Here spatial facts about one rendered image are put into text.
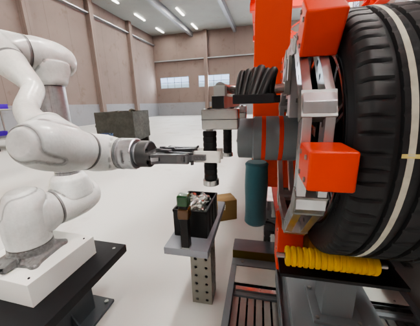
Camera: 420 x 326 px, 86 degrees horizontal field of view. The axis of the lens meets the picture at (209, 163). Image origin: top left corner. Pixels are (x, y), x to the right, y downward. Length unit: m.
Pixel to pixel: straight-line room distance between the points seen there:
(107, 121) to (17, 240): 4.88
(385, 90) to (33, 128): 0.63
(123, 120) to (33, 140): 5.14
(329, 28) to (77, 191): 1.06
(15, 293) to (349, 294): 1.14
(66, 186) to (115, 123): 4.66
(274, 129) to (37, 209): 0.90
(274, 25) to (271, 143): 0.67
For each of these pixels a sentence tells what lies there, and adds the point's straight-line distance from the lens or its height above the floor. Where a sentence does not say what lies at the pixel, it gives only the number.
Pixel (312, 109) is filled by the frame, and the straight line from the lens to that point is 0.48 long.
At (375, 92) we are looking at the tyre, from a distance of 0.47.
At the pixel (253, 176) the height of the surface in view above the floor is 0.69.
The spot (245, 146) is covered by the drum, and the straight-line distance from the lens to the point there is 0.69.
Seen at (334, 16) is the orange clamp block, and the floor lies 1.11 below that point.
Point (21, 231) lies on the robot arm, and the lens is 1.09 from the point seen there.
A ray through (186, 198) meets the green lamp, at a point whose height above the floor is 0.65.
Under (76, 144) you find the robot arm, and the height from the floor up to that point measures 0.88.
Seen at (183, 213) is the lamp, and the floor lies 0.60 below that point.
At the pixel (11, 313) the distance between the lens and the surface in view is 1.13.
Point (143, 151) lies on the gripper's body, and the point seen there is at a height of 0.85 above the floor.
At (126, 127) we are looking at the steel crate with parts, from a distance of 5.64.
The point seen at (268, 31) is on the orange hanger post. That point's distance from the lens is 1.21.
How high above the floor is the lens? 0.96
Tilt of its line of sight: 15 degrees down
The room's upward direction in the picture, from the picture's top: 2 degrees counter-clockwise
